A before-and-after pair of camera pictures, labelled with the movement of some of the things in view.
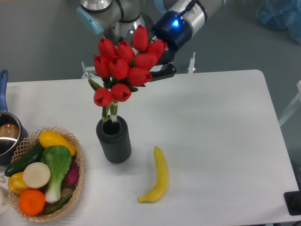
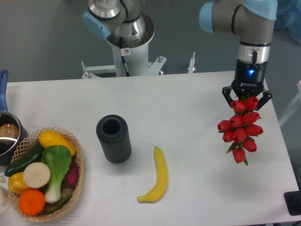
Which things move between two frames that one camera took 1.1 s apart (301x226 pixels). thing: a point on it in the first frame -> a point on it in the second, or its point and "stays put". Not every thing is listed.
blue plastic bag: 281,14 stays put
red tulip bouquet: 119,68 -> 242,128
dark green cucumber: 20,165 stays put
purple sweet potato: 70,180 stays put
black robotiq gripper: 173,29 -> 249,77
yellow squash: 49,138 stays put
